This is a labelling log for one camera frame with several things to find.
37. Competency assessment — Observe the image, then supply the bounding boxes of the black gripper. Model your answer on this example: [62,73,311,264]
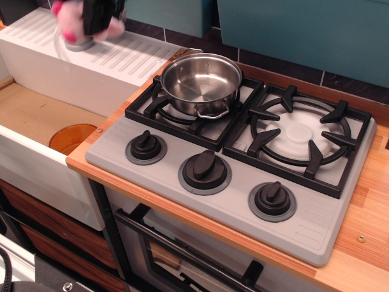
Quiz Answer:
[82,0,127,35]

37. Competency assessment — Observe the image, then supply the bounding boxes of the pink stuffed pig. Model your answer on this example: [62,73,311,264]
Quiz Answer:
[51,1,125,61]

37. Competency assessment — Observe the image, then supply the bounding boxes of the stainless steel pan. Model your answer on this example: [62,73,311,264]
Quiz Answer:
[160,49,243,120]

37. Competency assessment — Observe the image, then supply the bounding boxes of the black left stove knob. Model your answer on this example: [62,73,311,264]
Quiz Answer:
[125,130,167,165]

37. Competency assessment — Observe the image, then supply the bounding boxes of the black stove knob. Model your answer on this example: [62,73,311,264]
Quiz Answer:
[125,130,167,165]
[248,181,297,223]
[178,150,232,196]

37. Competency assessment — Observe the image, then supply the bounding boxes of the black middle stove knob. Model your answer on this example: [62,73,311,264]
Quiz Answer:
[178,150,232,196]

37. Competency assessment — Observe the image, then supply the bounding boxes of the grey toy stove top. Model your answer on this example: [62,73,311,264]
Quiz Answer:
[85,113,363,266]

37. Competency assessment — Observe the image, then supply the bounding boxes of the black right stove knob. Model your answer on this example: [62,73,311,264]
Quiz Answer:
[248,181,297,223]

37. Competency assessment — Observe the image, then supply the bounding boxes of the grey toy faucet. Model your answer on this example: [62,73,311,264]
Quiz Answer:
[63,34,94,52]

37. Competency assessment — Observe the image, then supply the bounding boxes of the white toy sink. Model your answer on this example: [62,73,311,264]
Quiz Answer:
[1,8,178,231]

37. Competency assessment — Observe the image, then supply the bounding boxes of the black left burner grate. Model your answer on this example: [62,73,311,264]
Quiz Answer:
[125,75,264,151]

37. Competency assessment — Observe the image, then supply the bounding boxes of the black burner grate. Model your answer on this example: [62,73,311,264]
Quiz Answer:
[125,75,264,151]
[222,85,375,199]

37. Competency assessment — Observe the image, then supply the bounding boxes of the orange plastic bowl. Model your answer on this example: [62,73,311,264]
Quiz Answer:
[49,123,97,155]

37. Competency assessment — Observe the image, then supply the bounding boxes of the wooden drawer fronts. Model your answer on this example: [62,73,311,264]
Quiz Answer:
[1,181,129,291]

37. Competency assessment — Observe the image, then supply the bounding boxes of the black right burner grate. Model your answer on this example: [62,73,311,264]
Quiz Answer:
[222,85,375,199]

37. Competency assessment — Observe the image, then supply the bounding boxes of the oven door with black handle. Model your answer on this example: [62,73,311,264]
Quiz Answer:
[114,203,292,292]

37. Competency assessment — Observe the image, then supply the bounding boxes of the black braided cable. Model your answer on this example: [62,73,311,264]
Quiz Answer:
[0,246,13,292]

